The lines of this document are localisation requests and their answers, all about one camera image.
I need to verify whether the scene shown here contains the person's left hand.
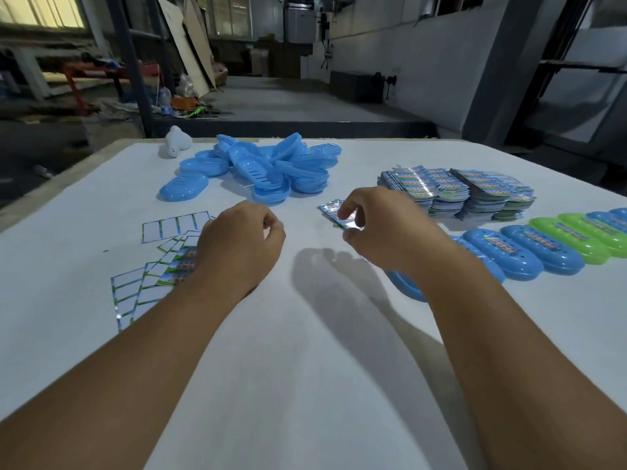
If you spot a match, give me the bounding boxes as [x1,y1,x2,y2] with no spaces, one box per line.
[193,200,287,302]

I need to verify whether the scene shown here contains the person's right hand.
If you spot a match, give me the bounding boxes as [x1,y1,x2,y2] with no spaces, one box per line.
[336,185,471,289]

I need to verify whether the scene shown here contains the green-edged sticker sheet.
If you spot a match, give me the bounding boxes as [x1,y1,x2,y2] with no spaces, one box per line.
[142,211,212,244]
[159,245,198,288]

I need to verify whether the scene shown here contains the fanned backing sheets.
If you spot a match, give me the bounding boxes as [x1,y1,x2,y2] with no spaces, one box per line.
[156,229,202,255]

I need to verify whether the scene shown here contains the glossy sticker sheets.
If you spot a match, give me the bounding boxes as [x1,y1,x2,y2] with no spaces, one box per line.
[317,199,366,232]

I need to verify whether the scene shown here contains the pile of blue soap dishes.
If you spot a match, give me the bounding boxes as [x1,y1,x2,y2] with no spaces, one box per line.
[159,133,343,206]

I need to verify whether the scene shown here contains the stacks of colourful sticker sheets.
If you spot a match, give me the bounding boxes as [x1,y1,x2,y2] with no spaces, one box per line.
[377,164,536,222]

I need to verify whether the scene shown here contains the green soap dish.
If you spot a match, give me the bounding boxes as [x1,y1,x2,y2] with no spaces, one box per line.
[558,212,627,259]

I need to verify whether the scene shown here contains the person's right forearm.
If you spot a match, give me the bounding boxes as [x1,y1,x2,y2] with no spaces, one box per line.
[426,249,627,470]

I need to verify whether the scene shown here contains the person's left forearm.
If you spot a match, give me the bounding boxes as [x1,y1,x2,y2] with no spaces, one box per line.
[0,276,255,470]

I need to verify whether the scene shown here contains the black box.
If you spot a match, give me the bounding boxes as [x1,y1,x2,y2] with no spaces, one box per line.
[329,70,385,103]

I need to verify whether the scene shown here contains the small white plastic figure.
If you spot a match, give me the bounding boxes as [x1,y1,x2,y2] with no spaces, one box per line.
[164,125,193,158]

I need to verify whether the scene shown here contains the pale wooden crate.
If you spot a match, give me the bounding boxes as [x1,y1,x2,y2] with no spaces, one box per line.
[83,117,148,152]

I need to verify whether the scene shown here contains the grey slanted pillar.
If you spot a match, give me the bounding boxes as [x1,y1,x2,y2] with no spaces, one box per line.
[462,0,569,148]

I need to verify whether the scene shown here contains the pale leaning plywood board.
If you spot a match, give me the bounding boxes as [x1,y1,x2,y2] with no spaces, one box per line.
[156,0,210,99]

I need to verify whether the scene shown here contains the brown leaning board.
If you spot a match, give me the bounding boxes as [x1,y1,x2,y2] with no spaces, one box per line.
[182,0,217,87]

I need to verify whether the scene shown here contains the wide window with grid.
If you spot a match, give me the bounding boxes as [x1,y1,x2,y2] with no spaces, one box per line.
[210,0,251,37]

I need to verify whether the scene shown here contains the silver machine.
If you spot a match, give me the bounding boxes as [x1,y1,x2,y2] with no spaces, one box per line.
[283,0,319,44]

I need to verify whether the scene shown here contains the red metal table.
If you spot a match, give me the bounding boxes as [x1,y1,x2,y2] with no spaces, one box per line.
[61,62,160,116]

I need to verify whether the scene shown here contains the large bright window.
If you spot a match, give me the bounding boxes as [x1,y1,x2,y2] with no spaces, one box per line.
[0,0,85,29]

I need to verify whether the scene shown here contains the thick dark steel post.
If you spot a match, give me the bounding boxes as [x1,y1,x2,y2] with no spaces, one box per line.
[105,0,156,138]

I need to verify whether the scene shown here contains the thin dark steel post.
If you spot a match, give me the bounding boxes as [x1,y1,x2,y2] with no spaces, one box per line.
[146,0,176,93]

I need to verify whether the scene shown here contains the white metal workbench frame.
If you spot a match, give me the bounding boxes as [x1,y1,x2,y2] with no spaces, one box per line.
[0,41,99,101]

